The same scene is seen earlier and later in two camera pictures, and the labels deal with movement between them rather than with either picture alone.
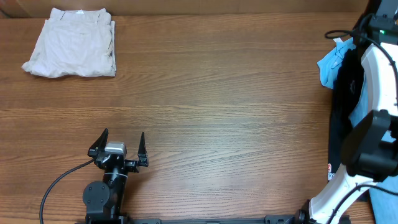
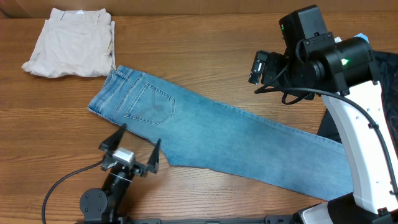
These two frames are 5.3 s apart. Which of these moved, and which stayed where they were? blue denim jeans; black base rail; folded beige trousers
Moved: blue denim jeans
Stayed: black base rail; folded beige trousers
